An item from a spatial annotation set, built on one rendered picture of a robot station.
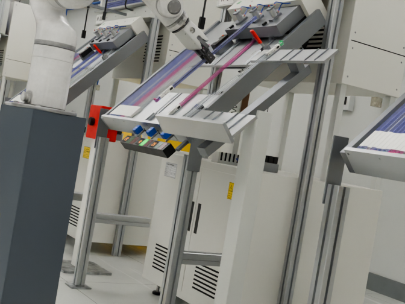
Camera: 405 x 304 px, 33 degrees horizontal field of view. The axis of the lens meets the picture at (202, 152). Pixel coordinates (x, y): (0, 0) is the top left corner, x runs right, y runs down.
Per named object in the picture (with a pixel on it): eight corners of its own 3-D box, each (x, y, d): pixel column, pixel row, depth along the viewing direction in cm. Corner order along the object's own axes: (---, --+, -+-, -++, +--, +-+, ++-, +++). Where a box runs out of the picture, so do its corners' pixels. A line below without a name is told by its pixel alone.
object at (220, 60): (264, 75, 246) (258, 63, 244) (175, 74, 302) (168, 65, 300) (323, 22, 258) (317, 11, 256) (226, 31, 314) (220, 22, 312)
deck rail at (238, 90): (193, 144, 231) (183, 129, 229) (190, 143, 233) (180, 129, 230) (326, 23, 256) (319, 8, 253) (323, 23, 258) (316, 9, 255)
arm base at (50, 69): (33, 108, 189) (44, 41, 189) (-2, 103, 202) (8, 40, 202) (89, 119, 203) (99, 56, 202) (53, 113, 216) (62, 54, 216)
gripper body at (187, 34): (192, 13, 232) (212, 38, 237) (177, 15, 240) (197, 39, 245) (178, 29, 230) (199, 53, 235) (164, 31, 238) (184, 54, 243)
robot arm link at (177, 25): (188, 8, 231) (194, 14, 233) (175, 10, 239) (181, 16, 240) (173, 26, 229) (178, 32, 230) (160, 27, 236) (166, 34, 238)
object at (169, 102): (188, 135, 232) (183, 128, 231) (109, 122, 288) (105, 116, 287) (226, 101, 239) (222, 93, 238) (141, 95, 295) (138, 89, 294)
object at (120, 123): (190, 143, 233) (178, 126, 230) (110, 129, 289) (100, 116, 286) (192, 141, 233) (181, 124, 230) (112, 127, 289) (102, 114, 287)
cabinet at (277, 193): (225, 342, 246) (255, 171, 246) (138, 289, 306) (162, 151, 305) (357, 341, 281) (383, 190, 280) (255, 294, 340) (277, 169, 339)
